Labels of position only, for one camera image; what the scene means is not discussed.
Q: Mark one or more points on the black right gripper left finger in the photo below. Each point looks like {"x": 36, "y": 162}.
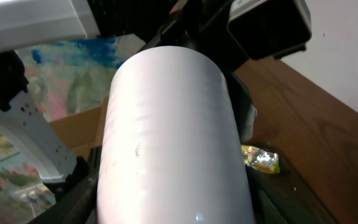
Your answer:
{"x": 75, "y": 207}

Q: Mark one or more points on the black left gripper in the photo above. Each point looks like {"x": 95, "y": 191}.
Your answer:
{"x": 202, "y": 24}

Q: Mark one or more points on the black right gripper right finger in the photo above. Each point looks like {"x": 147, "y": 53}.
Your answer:
{"x": 284, "y": 202}

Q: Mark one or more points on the yellow snack wrapper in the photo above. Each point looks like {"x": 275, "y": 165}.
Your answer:
{"x": 261, "y": 160}

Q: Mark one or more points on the pink cup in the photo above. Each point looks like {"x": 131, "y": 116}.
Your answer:
{"x": 171, "y": 151}

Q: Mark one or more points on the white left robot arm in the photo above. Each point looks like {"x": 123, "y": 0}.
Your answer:
{"x": 28, "y": 23}

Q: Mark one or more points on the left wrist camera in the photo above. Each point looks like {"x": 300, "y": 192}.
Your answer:
{"x": 265, "y": 28}

